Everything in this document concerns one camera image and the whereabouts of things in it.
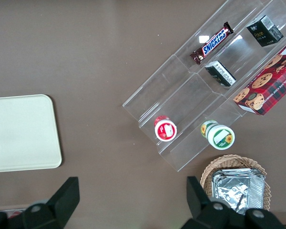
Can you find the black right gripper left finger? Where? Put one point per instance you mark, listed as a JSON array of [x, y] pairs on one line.
[[57, 205]]

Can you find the clear acrylic stepped shelf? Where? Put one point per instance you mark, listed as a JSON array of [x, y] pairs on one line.
[[181, 78]]

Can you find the stacked aluminium foil trays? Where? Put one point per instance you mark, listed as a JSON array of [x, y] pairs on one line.
[[233, 190]]

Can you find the cream rectangular plastic tray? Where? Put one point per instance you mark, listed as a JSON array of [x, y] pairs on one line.
[[21, 133]]

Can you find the light wicker basket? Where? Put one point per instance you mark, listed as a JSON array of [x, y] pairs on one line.
[[228, 163]]

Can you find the red plaid cookie box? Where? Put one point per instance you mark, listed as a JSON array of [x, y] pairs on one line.
[[269, 88]]

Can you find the red strawberry yogurt cup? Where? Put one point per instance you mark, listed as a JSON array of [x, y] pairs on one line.
[[165, 130]]

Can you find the green sunflower yogurt cup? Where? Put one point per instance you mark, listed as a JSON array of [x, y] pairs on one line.
[[220, 137]]

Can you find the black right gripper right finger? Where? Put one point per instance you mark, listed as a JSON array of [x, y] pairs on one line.
[[205, 212]]

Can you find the small black carton box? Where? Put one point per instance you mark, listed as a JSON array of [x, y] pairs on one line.
[[264, 33], [220, 74]]

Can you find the Snickers chocolate bar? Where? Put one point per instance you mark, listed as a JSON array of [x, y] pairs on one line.
[[213, 44]]

